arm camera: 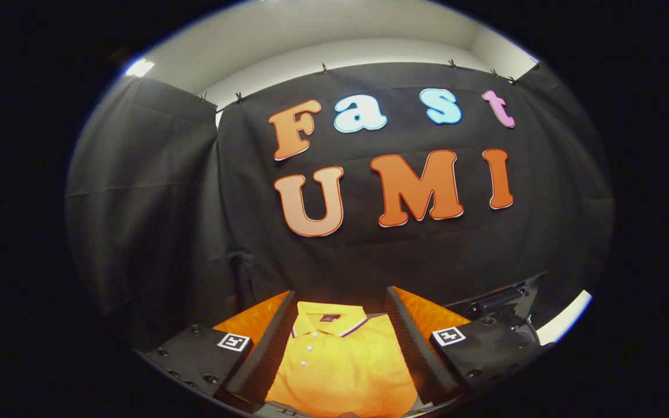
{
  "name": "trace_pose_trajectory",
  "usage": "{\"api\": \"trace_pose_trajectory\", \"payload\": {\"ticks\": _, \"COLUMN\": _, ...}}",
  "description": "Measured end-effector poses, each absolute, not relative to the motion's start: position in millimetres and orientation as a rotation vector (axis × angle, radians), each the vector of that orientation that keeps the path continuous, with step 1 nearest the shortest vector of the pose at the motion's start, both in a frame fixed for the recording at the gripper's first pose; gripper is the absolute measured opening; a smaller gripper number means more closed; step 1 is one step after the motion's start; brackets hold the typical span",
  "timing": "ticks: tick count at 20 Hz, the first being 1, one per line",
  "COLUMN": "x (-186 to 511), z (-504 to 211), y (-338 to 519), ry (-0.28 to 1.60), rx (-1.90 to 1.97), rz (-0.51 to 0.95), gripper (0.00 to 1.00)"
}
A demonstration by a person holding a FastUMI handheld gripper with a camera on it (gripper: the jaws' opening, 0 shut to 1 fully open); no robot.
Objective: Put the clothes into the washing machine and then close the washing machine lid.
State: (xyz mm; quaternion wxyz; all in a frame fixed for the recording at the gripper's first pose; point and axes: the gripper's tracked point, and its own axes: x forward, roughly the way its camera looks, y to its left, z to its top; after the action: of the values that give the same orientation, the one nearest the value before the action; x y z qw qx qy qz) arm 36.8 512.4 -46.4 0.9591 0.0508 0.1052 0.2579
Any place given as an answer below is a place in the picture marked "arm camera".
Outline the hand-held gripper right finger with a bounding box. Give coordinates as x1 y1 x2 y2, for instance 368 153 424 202
386 286 554 407

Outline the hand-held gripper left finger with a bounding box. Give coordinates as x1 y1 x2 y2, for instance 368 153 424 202
136 290 298 413

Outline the yellow polo shirt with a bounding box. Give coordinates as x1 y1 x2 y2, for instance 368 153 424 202
265 301 422 418

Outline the grey washing machine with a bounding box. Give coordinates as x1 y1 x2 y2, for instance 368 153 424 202
503 316 545 349

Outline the white table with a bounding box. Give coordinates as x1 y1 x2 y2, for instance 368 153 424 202
535 289 594 347

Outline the black backdrop cloth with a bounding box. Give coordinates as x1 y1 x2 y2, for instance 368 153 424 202
66 61 615 349

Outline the ceiling light panel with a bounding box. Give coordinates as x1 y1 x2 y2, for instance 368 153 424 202
124 58 156 80

